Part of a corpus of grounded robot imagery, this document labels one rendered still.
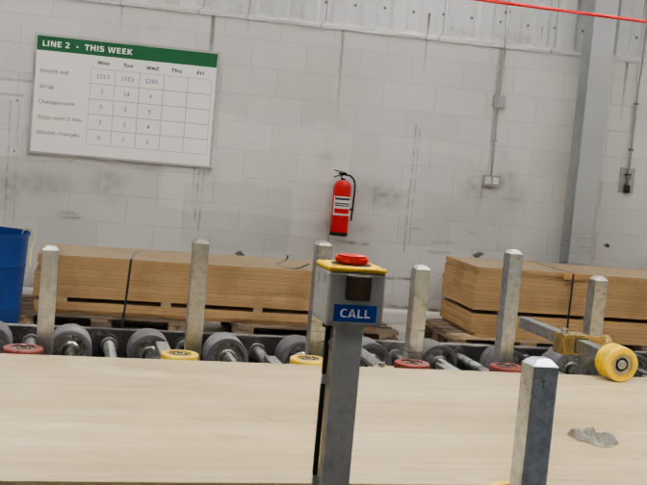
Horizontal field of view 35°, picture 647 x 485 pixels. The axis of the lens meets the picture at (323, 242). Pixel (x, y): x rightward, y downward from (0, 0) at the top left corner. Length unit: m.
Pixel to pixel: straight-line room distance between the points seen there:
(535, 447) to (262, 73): 7.30
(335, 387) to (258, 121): 7.29
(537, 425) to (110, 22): 7.36
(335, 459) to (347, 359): 0.12
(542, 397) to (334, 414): 0.27
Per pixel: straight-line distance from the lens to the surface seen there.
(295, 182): 8.52
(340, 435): 1.25
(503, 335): 2.51
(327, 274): 1.20
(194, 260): 2.28
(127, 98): 8.40
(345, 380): 1.24
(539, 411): 1.34
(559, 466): 1.68
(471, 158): 8.88
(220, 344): 2.71
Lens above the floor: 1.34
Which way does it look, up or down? 5 degrees down
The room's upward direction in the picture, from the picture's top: 5 degrees clockwise
